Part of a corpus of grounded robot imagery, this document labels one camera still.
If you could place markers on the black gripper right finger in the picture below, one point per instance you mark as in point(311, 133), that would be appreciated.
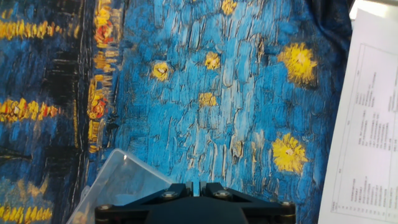
point(267, 211)

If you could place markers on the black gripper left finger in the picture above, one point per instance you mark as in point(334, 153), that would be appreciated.
point(130, 211)

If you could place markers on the starry night print tablecloth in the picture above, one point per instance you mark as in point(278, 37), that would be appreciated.
point(202, 124)

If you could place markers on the white pipette tip box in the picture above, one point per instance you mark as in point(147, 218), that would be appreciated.
point(124, 183)

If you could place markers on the white printed paper sheet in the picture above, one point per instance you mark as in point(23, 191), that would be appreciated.
point(367, 140)

